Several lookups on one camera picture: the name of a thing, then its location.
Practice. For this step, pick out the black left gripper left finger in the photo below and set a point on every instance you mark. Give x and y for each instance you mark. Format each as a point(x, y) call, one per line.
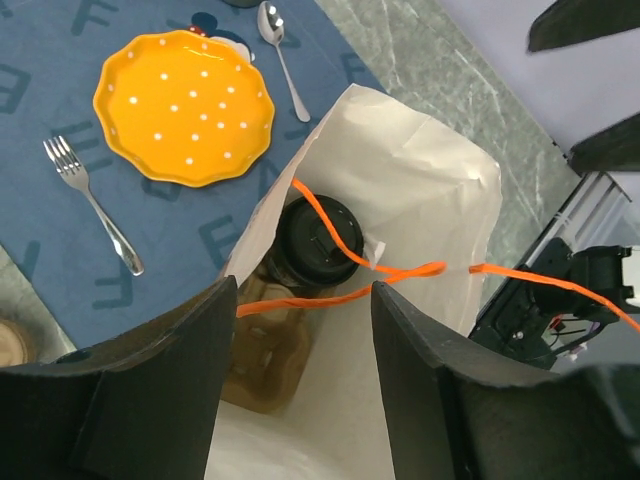
point(142, 405)

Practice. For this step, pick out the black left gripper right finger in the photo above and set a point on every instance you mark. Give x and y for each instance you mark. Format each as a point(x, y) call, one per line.
point(457, 410)

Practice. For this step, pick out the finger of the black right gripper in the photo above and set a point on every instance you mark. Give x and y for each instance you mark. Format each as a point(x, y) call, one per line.
point(570, 22)
point(615, 149)

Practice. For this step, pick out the beige paper takeout bag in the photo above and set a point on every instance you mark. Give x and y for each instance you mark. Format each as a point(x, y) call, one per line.
point(431, 195)

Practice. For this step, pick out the black cup lid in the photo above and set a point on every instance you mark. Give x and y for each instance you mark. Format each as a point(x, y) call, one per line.
point(306, 244)

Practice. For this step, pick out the black takeout coffee cup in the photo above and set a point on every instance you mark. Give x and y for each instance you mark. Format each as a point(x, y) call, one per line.
point(277, 270)

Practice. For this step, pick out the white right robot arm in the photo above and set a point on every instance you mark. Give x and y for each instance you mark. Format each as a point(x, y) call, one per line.
point(612, 272)

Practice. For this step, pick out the silver fork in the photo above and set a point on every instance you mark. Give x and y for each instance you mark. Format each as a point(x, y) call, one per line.
point(73, 172)

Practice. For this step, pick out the blue alphabet cloth mat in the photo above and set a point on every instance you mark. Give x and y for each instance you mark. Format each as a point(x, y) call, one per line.
point(105, 246)

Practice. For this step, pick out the silver spoon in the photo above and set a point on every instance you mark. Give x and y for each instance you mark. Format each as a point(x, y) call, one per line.
point(271, 28)

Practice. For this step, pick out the orange polka dot plate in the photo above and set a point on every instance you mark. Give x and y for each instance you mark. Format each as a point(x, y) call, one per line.
point(184, 109)

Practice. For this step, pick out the aluminium frame rail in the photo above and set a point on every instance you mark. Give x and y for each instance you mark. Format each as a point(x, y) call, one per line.
point(597, 212)

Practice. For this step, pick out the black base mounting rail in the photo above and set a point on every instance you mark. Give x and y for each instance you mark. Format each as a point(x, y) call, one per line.
point(526, 321)

